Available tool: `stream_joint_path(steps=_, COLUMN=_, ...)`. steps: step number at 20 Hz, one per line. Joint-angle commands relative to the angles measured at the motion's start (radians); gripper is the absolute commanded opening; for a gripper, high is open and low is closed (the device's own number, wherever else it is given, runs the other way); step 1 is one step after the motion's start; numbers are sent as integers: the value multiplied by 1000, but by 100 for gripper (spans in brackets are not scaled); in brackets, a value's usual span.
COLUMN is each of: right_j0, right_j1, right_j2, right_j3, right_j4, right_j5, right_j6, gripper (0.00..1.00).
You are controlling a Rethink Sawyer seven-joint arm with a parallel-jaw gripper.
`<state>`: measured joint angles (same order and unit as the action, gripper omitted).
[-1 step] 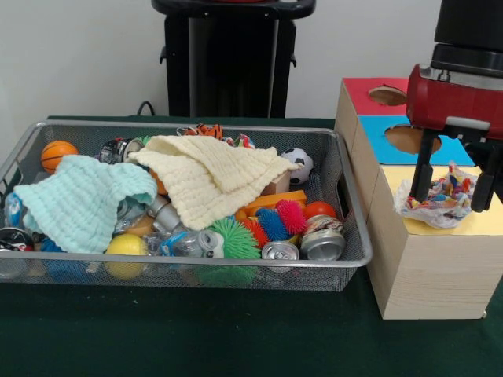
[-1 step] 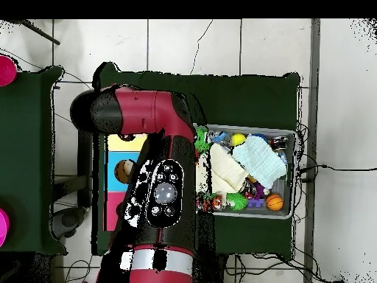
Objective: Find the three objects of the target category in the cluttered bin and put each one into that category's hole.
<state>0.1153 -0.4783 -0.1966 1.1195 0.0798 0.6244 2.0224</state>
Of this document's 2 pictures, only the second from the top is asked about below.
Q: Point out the dark green tablecloth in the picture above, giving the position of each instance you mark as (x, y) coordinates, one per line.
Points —
(250, 97)

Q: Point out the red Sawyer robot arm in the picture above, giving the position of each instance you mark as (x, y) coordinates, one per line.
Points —
(147, 112)

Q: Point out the grey rounded floor object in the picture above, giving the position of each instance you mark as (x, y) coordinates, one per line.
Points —
(69, 221)

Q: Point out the tiger striped toy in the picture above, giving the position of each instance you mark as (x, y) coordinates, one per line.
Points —
(213, 203)

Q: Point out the silver mesh bin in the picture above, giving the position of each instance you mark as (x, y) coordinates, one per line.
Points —
(282, 188)

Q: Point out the yellow ball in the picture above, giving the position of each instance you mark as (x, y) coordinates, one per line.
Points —
(238, 139)

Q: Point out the cream knitted cloth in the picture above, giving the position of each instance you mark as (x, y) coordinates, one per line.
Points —
(226, 171)

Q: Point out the mint knitted cloth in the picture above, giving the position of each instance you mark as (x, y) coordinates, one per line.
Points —
(259, 160)

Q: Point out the dark green side table cloth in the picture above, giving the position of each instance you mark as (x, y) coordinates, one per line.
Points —
(26, 147)

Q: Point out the dark pink round object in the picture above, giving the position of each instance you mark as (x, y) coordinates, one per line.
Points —
(6, 70)

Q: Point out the black rod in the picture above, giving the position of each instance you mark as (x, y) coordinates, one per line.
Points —
(41, 32)

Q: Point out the green spiky ball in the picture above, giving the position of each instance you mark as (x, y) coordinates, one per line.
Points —
(237, 201)
(201, 141)

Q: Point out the pink ball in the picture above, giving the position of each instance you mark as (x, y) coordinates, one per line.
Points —
(3, 227)

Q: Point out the wooden box with three holes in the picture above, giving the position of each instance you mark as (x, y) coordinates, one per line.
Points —
(117, 168)

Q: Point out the small orange basketball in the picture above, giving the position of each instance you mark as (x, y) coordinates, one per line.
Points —
(274, 202)

